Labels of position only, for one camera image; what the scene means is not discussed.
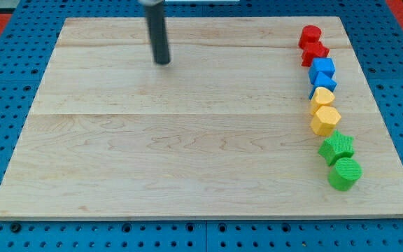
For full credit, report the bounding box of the yellow hexagon block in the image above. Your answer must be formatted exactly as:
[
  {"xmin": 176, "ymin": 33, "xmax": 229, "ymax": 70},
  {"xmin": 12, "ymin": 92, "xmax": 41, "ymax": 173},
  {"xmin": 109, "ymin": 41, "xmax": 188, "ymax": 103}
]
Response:
[{"xmin": 310, "ymin": 106, "xmax": 341, "ymax": 137}]

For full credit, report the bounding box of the green star block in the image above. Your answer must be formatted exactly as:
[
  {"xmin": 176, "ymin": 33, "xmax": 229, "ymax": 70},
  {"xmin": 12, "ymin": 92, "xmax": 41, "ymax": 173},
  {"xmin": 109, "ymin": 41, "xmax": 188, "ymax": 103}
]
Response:
[{"xmin": 318, "ymin": 130, "xmax": 355, "ymax": 166}]

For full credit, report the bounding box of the red cylinder block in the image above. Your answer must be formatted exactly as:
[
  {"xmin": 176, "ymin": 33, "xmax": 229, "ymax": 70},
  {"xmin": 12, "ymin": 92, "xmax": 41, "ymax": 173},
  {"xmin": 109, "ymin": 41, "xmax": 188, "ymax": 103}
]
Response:
[{"xmin": 298, "ymin": 24, "xmax": 322, "ymax": 49}]

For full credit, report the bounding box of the red star block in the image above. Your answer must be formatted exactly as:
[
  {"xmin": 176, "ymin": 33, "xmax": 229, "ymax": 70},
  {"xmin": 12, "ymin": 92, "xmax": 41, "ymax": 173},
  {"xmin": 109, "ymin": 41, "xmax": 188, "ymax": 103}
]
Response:
[{"xmin": 302, "ymin": 41, "xmax": 330, "ymax": 67}]

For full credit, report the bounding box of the blue triangular block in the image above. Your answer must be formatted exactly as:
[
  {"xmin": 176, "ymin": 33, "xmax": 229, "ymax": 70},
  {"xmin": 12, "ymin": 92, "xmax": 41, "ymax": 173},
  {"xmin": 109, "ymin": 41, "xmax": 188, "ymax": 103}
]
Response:
[{"xmin": 309, "ymin": 72, "xmax": 337, "ymax": 99}]

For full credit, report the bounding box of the yellow heart block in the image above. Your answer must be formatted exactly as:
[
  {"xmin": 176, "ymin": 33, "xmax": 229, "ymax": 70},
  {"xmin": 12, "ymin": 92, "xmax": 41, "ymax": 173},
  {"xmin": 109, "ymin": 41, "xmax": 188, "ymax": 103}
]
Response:
[{"xmin": 310, "ymin": 87, "xmax": 335, "ymax": 115}]

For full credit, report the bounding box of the light wooden board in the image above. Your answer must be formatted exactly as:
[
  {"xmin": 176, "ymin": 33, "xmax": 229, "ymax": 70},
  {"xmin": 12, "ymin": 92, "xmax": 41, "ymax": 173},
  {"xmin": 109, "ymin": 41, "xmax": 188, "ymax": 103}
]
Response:
[{"xmin": 0, "ymin": 17, "xmax": 403, "ymax": 221}]

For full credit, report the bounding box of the green cylinder block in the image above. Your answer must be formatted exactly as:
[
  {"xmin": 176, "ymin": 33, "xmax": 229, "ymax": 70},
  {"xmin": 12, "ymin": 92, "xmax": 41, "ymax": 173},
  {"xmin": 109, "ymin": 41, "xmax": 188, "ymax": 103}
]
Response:
[{"xmin": 328, "ymin": 157, "xmax": 362, "ymax": 191}]

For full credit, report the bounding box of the blue cube block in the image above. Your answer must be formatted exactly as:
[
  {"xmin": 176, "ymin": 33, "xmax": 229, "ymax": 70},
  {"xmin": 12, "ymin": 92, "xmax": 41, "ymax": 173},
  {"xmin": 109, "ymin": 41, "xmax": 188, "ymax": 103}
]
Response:
[{"xmin": 308, "ymin": 57, "xmax": 335, "ymax": 84}]

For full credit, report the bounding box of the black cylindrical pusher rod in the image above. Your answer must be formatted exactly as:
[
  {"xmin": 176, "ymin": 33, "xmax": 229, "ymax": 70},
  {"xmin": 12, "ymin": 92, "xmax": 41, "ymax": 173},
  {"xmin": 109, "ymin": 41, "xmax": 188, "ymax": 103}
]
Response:
[{"xmin": 139, "ymin": 0, "xmax": 171, "ymax": 65}]

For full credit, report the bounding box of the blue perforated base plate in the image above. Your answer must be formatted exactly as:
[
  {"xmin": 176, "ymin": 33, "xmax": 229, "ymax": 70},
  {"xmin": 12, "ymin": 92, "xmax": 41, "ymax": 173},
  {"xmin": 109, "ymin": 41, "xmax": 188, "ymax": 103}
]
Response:
[{"xmin": 0, "ymin": 0, "xmax": 403, "ymax": 251}]

